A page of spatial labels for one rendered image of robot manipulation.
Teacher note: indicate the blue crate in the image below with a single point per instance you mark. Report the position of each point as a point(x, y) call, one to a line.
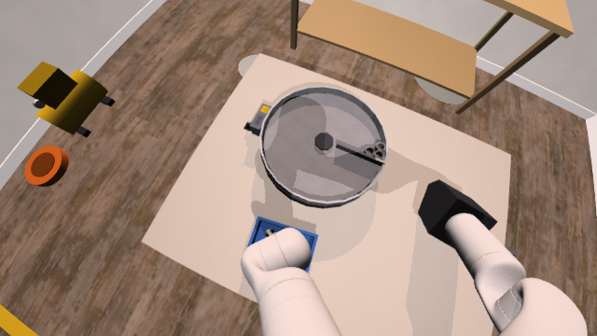
point(259, 229)

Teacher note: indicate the grey metal ring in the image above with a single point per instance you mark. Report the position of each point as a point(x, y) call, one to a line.
point(381, 145)
point(371, 149)
point(378, 152)

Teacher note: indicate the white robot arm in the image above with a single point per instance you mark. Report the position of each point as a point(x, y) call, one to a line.
point(290, 303)

